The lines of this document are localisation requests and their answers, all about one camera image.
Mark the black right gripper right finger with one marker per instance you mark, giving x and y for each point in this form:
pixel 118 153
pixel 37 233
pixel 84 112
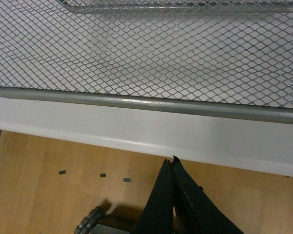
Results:
pixel 195 212

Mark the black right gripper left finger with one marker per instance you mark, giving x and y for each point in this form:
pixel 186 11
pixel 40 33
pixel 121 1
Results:
pixel 157 216

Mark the silver wire mesh rack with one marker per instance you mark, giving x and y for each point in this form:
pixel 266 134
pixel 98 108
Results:
pixel 216 58

